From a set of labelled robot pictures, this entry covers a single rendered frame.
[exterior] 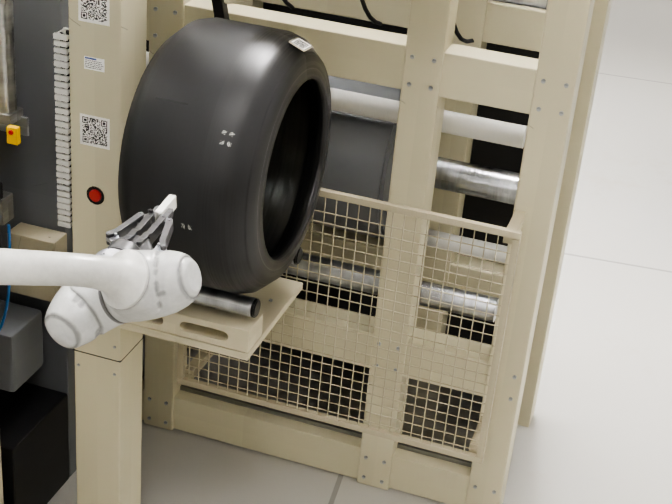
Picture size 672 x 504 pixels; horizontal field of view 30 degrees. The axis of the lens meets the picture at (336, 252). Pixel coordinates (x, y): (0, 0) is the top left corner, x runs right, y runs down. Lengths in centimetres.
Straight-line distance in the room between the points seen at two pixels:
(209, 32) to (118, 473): 123
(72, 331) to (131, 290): 15
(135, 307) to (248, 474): 175
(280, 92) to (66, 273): 78
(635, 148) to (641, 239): 105
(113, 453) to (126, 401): 15
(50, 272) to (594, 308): 317
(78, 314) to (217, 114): 60
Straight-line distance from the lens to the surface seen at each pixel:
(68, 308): 218
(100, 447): 333
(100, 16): 279
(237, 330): 283
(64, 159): 299
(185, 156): 258
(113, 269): 206
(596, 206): 575
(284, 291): 310
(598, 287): 506
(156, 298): 210
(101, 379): 320
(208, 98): 259
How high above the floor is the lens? 234
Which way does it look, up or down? 28 degrees down
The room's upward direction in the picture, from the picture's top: 5 degrees clockwise
